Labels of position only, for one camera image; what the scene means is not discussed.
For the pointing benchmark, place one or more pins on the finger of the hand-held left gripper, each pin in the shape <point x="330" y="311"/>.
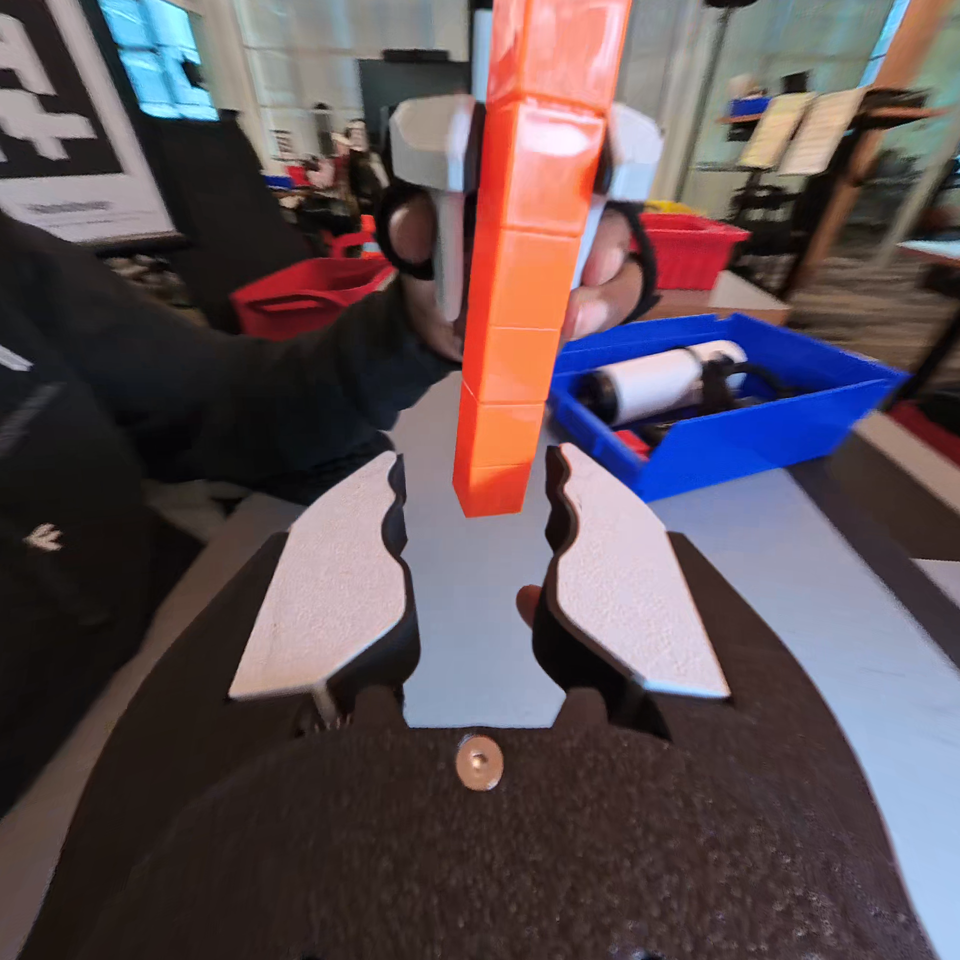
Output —
<point x="431" y="142"/>
<point x="634" y="157"/>

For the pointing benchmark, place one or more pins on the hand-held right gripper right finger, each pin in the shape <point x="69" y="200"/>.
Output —
<point x="630" y="600"/>

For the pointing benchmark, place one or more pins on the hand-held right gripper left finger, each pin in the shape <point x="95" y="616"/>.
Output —
<point x="330" y="600"/>

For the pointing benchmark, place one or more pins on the orange tool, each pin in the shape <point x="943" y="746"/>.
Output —
<point x="525" y="262"/>

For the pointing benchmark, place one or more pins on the blue plastic bin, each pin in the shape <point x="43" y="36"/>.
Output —
<point x="750" y="442"/>

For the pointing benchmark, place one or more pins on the yellow bin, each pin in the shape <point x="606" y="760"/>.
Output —
<point x="675" y="208"/>

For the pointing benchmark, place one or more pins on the black floor lamp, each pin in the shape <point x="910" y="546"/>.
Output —
<point x="705" y="90"/>

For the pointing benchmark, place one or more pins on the red storage tote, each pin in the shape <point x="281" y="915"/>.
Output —
<point x="690" y="251"/>

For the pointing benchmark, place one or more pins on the small red part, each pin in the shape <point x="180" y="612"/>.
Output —
<point x="636" y="442"/>

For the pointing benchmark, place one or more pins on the standing desk with paper sheets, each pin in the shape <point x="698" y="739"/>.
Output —
<point x="810" y="127"/>

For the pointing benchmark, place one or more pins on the grey side table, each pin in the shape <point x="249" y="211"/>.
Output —
<point x="742" y="300"/>

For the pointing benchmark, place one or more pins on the white paper roll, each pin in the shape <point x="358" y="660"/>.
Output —
<point x="660" y="382"/>

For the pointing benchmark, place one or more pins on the person's dark clothing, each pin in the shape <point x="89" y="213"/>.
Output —
<point x="60" y="562"/>

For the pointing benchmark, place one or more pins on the fiducial marker sign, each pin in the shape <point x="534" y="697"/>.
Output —
<point x="112" y="165"/>

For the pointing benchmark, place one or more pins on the black wall screen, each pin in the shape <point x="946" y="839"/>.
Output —
<point x="405" y="90"/>

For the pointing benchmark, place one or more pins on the wooden support post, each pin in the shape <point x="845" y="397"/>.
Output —
<point x="877" y="112"/>

